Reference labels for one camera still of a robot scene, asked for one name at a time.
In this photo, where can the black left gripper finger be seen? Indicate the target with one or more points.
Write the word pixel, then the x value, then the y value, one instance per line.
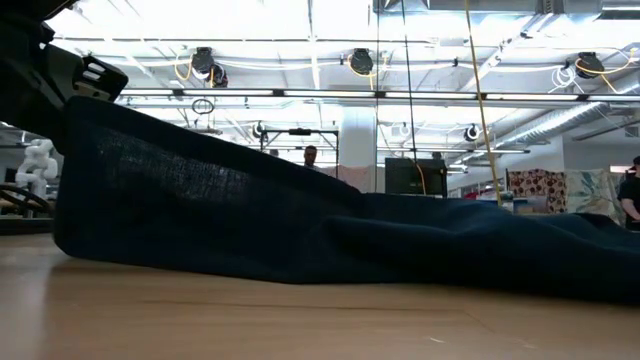
pixel 102 80

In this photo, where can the navy blue towel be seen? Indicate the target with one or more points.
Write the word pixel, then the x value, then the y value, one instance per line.
pixel 250 225

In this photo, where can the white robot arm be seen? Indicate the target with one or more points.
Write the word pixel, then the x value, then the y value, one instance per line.
pixel 37 165

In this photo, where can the long ceiling light bar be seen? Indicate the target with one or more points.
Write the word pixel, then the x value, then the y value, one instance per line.
pixel 225 92

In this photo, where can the person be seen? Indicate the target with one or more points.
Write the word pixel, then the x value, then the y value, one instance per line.
pixel 311 156
pixel 631 197

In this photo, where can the black monitor on stand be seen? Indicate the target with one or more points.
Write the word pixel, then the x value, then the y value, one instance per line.
pixel 405 175

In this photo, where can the floral patterned fabric panel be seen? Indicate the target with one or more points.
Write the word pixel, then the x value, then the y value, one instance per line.
pixel 537 187

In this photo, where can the leaf patterned fabric panel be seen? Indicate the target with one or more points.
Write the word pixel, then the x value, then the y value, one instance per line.
pixel 592 192

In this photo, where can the black metal table frame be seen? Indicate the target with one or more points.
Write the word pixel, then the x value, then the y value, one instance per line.
pixel 25 226

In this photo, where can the black gantry frame rig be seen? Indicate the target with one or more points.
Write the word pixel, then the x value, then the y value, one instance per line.
pixel 300 131

